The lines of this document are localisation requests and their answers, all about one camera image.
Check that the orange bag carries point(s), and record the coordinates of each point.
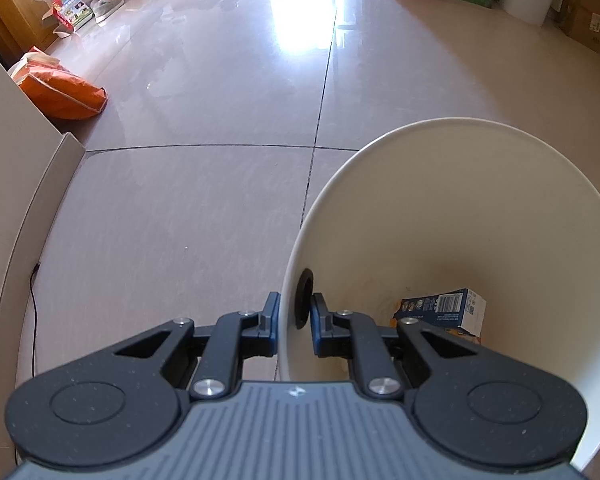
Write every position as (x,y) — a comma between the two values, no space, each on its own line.
(60,92)

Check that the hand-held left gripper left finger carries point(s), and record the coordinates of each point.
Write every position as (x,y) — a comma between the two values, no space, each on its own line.
(272,320)

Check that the colourful toy box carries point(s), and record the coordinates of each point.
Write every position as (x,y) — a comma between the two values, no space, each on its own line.
(70,10)

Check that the blue white milk carton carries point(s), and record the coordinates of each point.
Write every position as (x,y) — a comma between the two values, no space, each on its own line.
(445,305)

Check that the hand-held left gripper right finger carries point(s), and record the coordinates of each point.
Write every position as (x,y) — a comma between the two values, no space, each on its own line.
(317,322)

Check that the white orange packet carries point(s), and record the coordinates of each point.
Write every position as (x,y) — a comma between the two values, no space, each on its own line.
(37,60)

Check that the white trash bin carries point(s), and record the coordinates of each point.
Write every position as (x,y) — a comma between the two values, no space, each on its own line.
(455,210)

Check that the grey slippers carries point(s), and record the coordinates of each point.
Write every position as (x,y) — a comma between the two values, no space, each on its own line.
(107,9)

